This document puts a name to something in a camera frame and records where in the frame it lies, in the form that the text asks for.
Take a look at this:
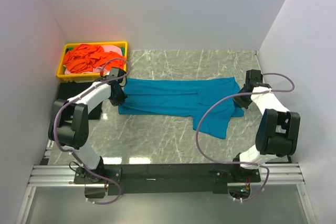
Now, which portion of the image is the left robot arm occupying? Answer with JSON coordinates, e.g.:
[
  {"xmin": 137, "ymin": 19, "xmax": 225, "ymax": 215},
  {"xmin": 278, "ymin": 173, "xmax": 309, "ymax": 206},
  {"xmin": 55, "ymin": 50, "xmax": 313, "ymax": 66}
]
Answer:
[{"xmin": 48, "ymin": 68, "xmax": 127, "ymax": 183}]

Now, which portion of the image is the green garment in bin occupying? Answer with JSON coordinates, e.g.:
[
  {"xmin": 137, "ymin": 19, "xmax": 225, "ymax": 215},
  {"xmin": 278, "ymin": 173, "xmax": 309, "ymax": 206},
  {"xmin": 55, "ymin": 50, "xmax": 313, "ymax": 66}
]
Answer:
[{"xmin": 65, "ymin": 46, "xmax": 125, "ymax": 55}]

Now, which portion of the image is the black folded t shirt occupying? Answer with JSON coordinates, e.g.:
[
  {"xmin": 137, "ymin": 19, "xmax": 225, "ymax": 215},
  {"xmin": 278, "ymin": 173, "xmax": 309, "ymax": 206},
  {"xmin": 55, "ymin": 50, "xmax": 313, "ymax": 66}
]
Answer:
[{"xmin": 56, "ymin": 81, "xmax": 102, "ymax": 120}]

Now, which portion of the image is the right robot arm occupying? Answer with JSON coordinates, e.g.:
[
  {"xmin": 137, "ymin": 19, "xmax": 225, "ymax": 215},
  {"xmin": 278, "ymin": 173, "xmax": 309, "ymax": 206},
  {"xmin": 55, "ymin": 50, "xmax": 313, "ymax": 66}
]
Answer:
[{"xmin": 230, "ymin": 69, "xmax": 300, "ymax": 182}]

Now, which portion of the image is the orange t shirt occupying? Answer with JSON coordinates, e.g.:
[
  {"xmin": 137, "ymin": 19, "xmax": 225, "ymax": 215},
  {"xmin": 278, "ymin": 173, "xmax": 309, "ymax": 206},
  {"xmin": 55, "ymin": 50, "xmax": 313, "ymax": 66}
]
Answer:
[{"xmin": 64, "ymin": 44, "xmax": 128, "ymax": 74}]

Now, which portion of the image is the black base beam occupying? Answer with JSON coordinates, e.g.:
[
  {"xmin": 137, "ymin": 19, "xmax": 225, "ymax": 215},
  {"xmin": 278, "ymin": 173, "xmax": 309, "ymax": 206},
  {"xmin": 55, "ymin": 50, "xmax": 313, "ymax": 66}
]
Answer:
[{"xmin": 73, "ymin": 163, "xmax": 262, "ymax": 196}]

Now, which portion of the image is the teal t shirt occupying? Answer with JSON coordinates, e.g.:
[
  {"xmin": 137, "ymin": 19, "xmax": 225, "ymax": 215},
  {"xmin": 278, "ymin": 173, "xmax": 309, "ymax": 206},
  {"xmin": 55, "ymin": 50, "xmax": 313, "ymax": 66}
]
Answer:
[{"xmin": 118, "ymin": 77, "xmax": 244, "ymax": 139}]

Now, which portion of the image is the yellow plastic bin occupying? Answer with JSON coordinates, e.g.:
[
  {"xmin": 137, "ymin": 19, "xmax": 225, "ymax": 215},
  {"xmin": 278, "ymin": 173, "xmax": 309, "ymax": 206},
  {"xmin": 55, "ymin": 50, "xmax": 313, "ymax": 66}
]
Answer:
[{"xmin": 56, "ymin": 41, "xmax": 128, "ymax": 82}]

